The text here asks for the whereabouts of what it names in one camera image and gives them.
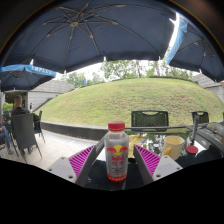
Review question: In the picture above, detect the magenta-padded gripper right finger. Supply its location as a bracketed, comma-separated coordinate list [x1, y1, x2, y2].
[132, 143, 184, 186]

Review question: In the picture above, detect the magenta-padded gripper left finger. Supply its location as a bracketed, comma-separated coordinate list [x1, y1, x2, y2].
[47, 135, 108, 188]

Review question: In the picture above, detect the red-capped clear drink bottle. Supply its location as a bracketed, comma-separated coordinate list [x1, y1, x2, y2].
[104, 120, 130, 183]

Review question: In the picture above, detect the crumpled yellow foil packet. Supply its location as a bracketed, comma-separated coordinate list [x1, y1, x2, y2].
[128, 134, 148, 158]

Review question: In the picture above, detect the black mesh patio chair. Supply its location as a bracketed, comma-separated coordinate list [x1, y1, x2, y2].
[130, 110, 170, 133]
[191, 110, 210, 125]

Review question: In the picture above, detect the flat round red coaster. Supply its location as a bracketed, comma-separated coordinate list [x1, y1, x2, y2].
[185, 145, 199, 155]

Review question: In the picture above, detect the dark wicker chair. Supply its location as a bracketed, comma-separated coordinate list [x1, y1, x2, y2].
[10, 113, 43, 159]
[33, 110, 46, 144]

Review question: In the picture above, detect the person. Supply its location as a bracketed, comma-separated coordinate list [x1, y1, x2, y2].
[0, 114, 15, 155]
[10, 94, 40, 124]

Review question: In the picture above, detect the blue umbrella with white print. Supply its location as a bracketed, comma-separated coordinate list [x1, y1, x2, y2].
[0, 64, 57, 93]

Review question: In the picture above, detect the navy umbrella with light-blue edge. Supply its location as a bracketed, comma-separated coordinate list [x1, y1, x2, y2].
[165, 13, 224, 83]

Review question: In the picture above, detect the large navy patio umbrella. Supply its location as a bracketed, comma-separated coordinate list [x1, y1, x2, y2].
[0, 0, 178, 74]

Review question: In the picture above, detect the cream cup with yellow handle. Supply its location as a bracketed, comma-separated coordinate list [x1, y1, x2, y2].
[161, 135, 186, 161]

